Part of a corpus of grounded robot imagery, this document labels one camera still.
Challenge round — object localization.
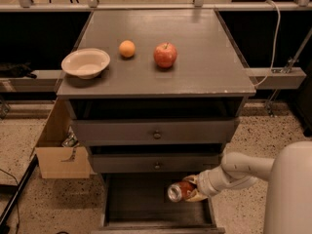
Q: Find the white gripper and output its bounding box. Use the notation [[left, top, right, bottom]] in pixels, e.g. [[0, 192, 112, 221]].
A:
[[182, 167, 233, 202]]

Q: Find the red coke can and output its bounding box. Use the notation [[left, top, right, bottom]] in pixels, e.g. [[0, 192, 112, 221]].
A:
[[167, 181, 195, 203]]

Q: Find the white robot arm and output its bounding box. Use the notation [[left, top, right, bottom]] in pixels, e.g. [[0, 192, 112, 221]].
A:
[[186, 141, 312, 234]]

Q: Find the open bottom grey drawer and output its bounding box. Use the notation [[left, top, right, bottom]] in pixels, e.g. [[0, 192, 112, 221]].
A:
[[91, 173, 225, 234]]

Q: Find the grey drawer cabinet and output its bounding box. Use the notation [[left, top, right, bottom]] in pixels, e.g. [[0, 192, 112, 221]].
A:
[[56, 9, 257, 234]]

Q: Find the middle grey drawer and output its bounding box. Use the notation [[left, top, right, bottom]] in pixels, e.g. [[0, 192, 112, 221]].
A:
[[89, 153, 219, 174]]

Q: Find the top grey drawer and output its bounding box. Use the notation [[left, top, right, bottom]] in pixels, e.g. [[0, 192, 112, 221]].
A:
[[71, 120, 237, 146]]

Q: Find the red apple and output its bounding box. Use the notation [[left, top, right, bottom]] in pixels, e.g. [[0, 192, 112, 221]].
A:
[[153, 42, 177, 68]]

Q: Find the cardboard box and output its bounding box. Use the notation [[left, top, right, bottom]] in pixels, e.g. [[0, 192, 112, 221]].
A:
[[34, 100, 93, 179]]

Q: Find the orange fruit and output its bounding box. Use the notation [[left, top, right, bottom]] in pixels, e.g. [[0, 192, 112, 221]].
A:
[[119, 40, 136, 58]]

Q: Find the white bowl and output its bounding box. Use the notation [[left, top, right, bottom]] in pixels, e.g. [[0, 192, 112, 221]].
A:
[[61, 48, 110, 79]]

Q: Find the black pole on floor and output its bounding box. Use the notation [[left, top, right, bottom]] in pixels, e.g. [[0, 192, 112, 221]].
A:
[[0, 156, 38, 234]]

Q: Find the white cable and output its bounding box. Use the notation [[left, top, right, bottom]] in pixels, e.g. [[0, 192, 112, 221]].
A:
[[253, 0, 282, 90]]

